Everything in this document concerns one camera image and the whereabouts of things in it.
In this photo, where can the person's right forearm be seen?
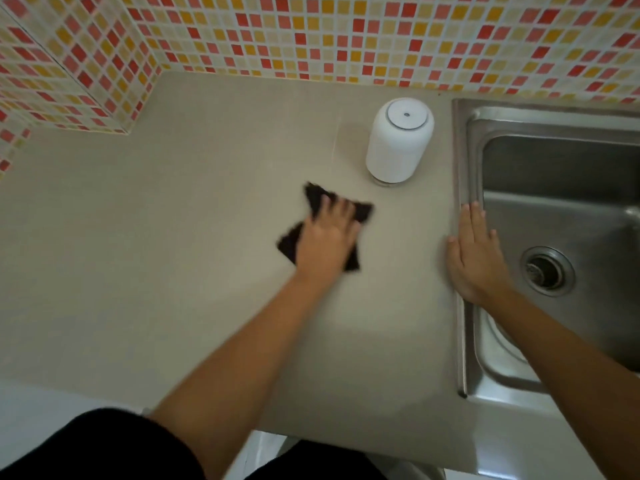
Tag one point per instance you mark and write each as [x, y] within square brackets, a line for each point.
[560, 364]

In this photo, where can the black cleaning cloth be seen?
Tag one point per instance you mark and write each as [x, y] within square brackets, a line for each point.
[315, 194]

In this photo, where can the person's right little finger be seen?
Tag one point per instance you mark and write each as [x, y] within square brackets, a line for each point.
[494, 242]

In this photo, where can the white cylindrical dispenser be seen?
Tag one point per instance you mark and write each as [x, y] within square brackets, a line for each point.
[397, 144]

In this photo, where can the person's left middle finger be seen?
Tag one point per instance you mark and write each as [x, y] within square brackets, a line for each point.
[337, 210]

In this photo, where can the person's left forearm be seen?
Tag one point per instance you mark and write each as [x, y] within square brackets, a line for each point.
[240, 374]

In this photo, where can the stainless steel sink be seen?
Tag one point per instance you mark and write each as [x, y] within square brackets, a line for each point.
[565, 169]

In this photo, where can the metal sink drain strainer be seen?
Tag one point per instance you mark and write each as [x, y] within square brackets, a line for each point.
[547, 271]

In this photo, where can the person's left thumb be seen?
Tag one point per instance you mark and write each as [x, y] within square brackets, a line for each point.
[356, 232]

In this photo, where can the person's black clothing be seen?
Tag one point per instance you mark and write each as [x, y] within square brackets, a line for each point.
[100, 444]

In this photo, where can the person's right thumb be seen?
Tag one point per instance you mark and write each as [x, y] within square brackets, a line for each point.
[452, 249]

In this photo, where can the person's right hand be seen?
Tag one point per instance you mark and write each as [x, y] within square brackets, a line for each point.
[475, 264]

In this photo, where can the person's right middle finger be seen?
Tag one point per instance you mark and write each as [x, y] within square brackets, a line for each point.
[476, 220]

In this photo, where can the person's left hand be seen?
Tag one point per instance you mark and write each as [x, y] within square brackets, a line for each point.
[325, 244]

